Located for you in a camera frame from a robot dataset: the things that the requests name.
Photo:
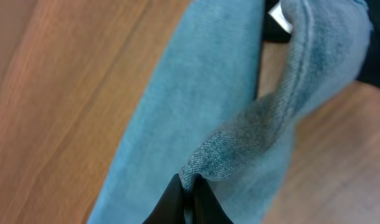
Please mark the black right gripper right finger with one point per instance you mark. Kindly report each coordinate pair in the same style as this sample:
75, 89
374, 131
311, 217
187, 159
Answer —
206, 208

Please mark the black garment right side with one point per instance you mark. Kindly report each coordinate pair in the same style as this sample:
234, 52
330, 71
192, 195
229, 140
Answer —
370, 72

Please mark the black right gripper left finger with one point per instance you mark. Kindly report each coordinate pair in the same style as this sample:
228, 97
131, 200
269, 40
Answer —
170, 207

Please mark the blue denim jeans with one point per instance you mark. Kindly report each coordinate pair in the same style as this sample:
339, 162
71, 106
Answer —
199, 115

